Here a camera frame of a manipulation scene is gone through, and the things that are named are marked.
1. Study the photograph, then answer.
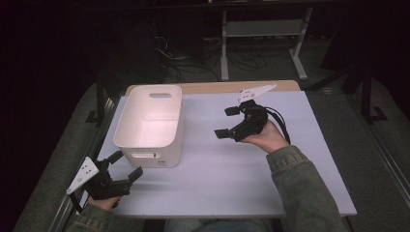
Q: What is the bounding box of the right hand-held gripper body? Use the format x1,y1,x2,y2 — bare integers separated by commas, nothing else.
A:
229,82,278,143

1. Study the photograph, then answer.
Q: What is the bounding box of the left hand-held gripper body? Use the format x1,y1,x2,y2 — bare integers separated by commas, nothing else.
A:
66,156,133,201

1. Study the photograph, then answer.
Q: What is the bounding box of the white plastic storage bin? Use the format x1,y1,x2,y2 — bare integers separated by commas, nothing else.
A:
113,84,186,169

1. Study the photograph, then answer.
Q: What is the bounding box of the person's left hand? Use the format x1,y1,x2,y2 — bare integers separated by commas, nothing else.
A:
86,195,122,213

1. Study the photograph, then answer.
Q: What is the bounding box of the person's right hand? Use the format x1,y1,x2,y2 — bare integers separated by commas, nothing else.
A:
240,119,290,155

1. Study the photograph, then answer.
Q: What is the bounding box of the black metal stand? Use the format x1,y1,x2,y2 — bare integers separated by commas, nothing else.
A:
85,69,110,129
361,64,390,125

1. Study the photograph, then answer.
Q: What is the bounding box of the right hand-held gripper black cable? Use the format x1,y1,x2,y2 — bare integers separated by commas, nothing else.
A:
265,106,292,145

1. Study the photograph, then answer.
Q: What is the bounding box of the hand-held gripper black cable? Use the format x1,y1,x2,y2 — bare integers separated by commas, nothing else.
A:
68,192,84,215
265,106,292,145

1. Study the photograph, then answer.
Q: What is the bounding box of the left hand-held gripper black cable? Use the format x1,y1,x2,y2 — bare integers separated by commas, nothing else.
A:
68,192,84,215

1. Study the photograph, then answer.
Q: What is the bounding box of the tangle of black floor cables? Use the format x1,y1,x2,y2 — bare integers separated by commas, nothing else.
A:
151,32,269,83

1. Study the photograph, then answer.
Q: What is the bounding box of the white metal table frame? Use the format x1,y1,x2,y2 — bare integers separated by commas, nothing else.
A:
220,7,314,81

